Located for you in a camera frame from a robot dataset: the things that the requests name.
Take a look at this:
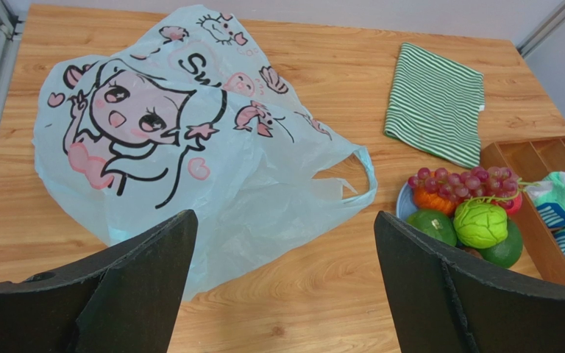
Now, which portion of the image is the blue round plate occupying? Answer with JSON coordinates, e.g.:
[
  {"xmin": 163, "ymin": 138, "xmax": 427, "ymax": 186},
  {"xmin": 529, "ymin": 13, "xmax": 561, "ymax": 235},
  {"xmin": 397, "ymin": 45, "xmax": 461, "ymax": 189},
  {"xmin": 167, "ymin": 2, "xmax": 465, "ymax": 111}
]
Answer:
[{"xmin": 396, "ymin": 183, "xmax": 419, "ymax": 221}]

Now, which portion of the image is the purple grape bunch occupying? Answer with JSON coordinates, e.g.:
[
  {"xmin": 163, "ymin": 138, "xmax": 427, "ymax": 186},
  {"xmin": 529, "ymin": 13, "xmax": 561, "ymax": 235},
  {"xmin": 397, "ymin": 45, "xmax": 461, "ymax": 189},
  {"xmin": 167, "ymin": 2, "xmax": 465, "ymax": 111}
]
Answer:
[{"xmin": 406, "ymin": 166, "xmax": 525, "ymax": 205}]

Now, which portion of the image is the red apple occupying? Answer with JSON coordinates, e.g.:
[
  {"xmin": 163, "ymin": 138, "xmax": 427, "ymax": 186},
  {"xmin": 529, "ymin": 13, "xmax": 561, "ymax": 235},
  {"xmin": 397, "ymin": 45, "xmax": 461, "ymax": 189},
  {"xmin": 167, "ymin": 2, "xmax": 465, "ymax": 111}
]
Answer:
[{"xmin": 499, "ymin": 193, "xmax": 523, "ymax": 215}]

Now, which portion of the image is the orange mini pumpkin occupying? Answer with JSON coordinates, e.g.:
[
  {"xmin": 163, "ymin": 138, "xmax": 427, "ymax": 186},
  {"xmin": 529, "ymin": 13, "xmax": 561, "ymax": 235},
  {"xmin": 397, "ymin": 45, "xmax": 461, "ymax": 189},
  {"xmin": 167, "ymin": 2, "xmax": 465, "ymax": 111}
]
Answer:
[{"xmin": 413, "ymin": 188, "xmax": 458, "ymax": 217}]

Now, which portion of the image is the light green wrinkled fruit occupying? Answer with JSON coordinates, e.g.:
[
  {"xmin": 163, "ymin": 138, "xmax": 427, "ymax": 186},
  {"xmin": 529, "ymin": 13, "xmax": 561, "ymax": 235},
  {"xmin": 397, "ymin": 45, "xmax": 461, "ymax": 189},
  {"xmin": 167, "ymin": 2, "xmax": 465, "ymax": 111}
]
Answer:
[{"xmin": 453, "ymin": 201, "xmax": 508, "ymax": 249}]

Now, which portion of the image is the wooden compartment tray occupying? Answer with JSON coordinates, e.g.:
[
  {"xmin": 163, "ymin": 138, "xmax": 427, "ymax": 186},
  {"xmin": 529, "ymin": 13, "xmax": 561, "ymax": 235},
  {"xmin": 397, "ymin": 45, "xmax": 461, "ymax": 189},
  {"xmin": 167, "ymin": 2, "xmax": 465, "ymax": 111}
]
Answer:
[{"xmin": 480, "ymin": 136, "xmax": 565, "ymax": 285}]

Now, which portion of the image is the green white striped cloth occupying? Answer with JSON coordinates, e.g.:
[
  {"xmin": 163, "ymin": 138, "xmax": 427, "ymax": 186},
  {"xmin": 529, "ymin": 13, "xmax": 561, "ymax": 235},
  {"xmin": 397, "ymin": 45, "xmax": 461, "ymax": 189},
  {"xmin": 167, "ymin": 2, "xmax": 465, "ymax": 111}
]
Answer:
[{"xmin": 384, "ymin": 43, "xmax": 486, "ymax": 168}]

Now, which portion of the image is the light blue cartoon plastic bag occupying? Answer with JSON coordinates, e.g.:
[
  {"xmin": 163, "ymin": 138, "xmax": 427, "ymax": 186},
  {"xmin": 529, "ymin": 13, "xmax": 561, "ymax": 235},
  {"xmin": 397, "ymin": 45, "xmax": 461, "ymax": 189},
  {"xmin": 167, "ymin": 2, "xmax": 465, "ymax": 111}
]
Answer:
[{"xmin": 32, "ymin": 5, "xmax": 377, "ymax": 301}]

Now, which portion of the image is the green avocado fruit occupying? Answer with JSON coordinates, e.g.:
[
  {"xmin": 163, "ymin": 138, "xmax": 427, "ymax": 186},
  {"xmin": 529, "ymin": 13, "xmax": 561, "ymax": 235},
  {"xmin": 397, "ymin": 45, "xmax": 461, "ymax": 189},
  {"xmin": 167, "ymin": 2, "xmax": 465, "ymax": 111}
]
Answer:
[{"xmin": 477, "ymin": 219, "xmax": 523, "ymax": 268}]

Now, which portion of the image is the dark green round fruit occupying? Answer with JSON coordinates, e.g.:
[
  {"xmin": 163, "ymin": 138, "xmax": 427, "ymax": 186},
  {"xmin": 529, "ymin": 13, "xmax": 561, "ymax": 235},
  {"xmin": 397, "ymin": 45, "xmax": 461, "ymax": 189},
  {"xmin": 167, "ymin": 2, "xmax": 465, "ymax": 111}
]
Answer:
[{"xmin": 406, "ymin": 209, "xmax": 458, "ymax": 246}]

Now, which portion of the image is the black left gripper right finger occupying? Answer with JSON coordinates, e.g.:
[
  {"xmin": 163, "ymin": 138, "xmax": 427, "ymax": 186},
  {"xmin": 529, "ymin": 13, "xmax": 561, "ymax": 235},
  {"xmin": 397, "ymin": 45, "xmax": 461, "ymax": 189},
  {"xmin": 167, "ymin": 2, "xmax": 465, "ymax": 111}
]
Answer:
[{"xmin": 374, "ymin": 211, "xmax": 565, "ymax": 352}]

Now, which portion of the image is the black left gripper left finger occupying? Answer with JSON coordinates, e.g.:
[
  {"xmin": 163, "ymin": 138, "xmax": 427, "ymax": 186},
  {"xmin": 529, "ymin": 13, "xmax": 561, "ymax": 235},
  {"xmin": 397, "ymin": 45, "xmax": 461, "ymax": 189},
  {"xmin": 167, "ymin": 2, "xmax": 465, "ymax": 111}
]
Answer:
[{"xmin": 0, "ymin": 210, "xmax": 198, "ymax": 352}]

